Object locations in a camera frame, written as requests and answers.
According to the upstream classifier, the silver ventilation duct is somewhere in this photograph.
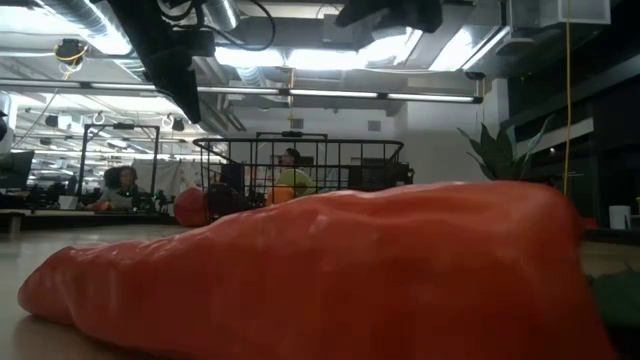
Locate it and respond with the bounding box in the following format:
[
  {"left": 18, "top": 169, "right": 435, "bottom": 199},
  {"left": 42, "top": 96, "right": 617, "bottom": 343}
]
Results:
[{"left": 199, "top": 0, "right": 241, "bottom": 32}]

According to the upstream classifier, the black metal rig frame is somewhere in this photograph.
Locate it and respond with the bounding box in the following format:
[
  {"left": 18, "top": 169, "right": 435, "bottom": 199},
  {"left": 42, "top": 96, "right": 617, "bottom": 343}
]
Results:
[
  {"left": 78, "top": 122, "right": 162, "bottom": 216},
  {"left": 254, "top": 130, "right": 330, "bottom": 151}
]

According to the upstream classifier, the white hanging cloth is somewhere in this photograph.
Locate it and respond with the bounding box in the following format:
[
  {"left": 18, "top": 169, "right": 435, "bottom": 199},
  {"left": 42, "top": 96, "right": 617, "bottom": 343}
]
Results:
[{"left": 129, "top": 158, "right": 201, "bottom": 201}]

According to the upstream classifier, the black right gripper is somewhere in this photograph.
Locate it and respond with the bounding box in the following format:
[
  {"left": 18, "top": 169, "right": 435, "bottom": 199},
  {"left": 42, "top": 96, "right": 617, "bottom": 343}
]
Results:
[{"left": 333, "top": 0, "right": 444, "bottom": 34}]

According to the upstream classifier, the person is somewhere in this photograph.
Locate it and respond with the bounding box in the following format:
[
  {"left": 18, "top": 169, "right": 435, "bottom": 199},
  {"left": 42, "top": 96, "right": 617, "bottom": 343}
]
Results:
[
  {"left": 82, "top": 165, "right": 151, "bottom": 211},
  {"left": 101, "top": 167, "right": 122, "bottom": 197},
  {"left": 278, "top": 147, "right": 304, "bottom": 171}
]

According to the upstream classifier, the green plant in white pot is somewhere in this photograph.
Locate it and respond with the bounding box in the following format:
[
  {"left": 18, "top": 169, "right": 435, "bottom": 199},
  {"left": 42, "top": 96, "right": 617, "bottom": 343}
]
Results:
[{"left": 457, "top": 113, "right": 569, "bottom": 190}]

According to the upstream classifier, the black wire basket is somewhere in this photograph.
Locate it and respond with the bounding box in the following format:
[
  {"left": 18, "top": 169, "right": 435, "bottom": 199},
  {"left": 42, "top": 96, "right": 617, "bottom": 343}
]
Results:
[{"left": 192, "top": 132, "right": 416, "bottom": 224}]

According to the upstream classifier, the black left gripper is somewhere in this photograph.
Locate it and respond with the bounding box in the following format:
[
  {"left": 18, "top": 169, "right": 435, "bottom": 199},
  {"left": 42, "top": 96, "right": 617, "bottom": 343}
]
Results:
[{"left": 107, "top": 0, "right": 203, "bottom": 125}]

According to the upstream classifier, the black ceiling cable reel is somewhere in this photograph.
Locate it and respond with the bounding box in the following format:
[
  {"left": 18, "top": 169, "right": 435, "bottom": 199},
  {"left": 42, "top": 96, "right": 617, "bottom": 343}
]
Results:
[{"left": 53, "top": 38, "right": 91, "bottom": 69}]

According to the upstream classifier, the green toy pear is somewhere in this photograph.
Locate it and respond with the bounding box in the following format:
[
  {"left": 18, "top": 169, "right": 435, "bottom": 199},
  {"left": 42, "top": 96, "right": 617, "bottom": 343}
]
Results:
[{"left": 275, "top": 168, "right": 317, "bottom": 197}]

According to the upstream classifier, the long ceiling light bar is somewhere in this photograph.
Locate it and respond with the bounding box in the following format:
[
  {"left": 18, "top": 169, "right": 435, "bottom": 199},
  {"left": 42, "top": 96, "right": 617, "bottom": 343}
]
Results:
[{"left": 0, "top": 78, "right": 484, "bottom": 105}]

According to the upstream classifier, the orange toy carrot green top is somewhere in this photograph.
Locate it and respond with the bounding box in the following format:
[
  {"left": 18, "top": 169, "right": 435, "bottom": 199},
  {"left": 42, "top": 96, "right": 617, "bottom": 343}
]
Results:
[{"left": 17, "top": 180, "right": 640, "bottom": 360}]

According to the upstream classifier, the dark computer monitor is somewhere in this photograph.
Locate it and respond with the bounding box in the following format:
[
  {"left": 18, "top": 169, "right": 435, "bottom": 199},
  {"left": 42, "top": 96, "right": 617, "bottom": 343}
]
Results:
[{"left": 0, "top": 149, "right": 35, "bottom": 191}]

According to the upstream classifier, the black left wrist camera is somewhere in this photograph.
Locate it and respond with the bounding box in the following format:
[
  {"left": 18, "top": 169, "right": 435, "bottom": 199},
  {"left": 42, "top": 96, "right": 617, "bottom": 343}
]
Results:
[{"left": 172, "top": 27, "right": 217, "bottom": 57}]

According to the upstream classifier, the white cup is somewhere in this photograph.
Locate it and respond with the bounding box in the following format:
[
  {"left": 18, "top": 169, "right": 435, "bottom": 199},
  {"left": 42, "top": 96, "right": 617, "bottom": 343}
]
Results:
[{"left": 608, "top": 204, "right": 632, "bottom": 230}]

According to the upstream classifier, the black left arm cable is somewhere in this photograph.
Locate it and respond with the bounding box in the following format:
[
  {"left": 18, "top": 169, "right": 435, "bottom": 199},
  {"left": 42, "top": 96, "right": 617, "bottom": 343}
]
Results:
[{"left": 199, "top": 0, "right": 278, "bottom": 53}]

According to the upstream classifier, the red toy pomegranate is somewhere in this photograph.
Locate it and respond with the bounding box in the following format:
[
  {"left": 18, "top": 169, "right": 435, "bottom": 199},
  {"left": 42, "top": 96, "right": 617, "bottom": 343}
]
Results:
[{"left": 172, "top": 186, "right": 211, "bottom": 229}]

